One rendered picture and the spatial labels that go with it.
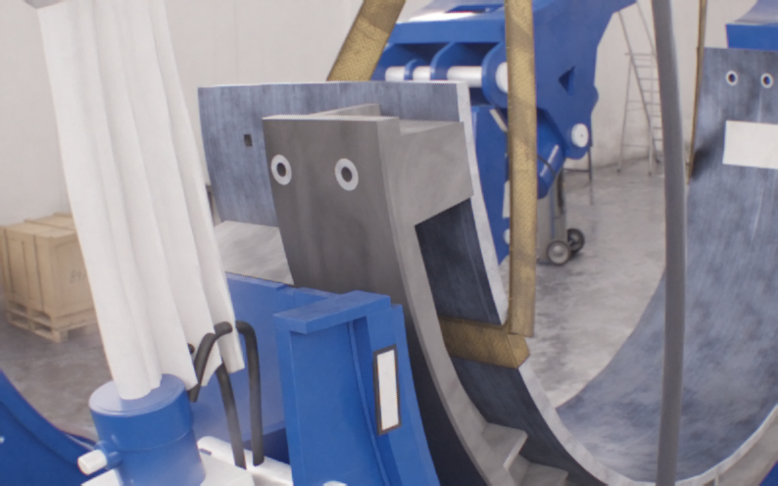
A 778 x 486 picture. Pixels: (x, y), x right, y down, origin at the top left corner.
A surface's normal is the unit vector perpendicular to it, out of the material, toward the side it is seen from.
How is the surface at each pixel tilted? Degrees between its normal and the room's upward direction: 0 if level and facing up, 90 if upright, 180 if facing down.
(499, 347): 115
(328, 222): 99
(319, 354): 90
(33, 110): 90
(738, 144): 75
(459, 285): 109
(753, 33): 93
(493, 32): 92
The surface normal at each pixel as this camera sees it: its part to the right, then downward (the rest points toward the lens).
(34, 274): -0.70, 0.18
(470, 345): -0.62, 0.58
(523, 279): 0.84, -0.08
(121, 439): -0.26, 0.32
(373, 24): 0.46, 0.39
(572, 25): 0.72, 0.09
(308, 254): -0.68, 0.39
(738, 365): -0.36, -0.81
